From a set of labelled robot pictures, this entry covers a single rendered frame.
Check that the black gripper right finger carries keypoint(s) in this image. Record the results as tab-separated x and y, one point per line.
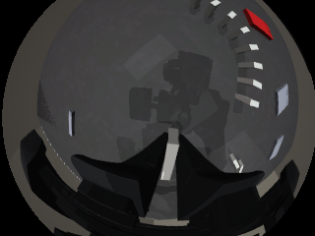
199	182

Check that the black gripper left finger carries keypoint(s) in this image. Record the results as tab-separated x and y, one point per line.
135	178

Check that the red rectangular block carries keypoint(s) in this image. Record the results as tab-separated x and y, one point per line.
257	23

